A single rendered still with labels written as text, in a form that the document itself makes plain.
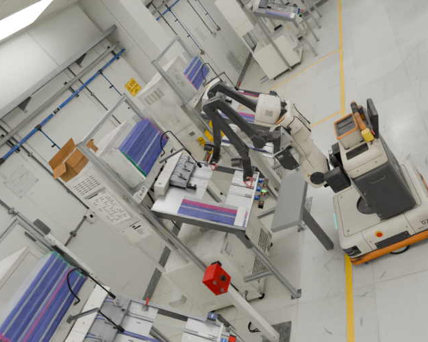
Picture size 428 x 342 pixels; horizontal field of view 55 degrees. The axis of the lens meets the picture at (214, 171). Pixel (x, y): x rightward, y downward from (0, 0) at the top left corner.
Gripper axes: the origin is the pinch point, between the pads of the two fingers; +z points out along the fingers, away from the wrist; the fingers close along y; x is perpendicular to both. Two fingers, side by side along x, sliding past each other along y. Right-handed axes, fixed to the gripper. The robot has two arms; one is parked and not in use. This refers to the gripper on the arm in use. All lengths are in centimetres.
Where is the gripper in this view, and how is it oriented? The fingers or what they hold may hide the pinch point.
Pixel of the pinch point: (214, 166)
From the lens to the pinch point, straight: 326.1
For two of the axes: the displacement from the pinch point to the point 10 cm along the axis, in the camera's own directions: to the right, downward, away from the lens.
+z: -1.0, 7.7, 6.3
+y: -2.4, 5.9, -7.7
